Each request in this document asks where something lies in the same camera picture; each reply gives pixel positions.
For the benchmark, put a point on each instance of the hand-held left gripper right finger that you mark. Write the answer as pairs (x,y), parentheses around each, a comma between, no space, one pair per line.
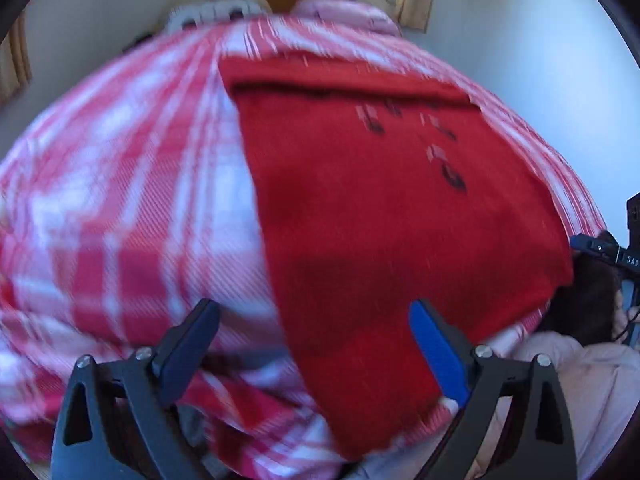
(440,355)

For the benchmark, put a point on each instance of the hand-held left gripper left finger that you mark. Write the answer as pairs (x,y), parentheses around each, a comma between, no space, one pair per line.
(187,355)

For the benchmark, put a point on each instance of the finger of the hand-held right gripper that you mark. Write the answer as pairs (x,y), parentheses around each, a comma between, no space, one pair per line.
(595,246)

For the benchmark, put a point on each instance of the red small garment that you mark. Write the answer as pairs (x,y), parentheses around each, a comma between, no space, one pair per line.
(375,210)

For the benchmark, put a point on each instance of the person's dark hair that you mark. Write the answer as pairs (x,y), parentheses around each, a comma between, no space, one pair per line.
(585,300)

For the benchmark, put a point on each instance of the person's pale pink clothing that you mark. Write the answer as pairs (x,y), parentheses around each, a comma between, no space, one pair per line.
(600,385)

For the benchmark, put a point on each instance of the red white plaid blanket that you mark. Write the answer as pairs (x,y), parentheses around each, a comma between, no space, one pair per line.
(125,185)

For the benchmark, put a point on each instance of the pink pillow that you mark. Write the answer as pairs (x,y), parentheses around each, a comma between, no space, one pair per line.
(350,12)

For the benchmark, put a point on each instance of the white grey plush toy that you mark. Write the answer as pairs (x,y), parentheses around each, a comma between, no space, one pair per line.
(210,15)

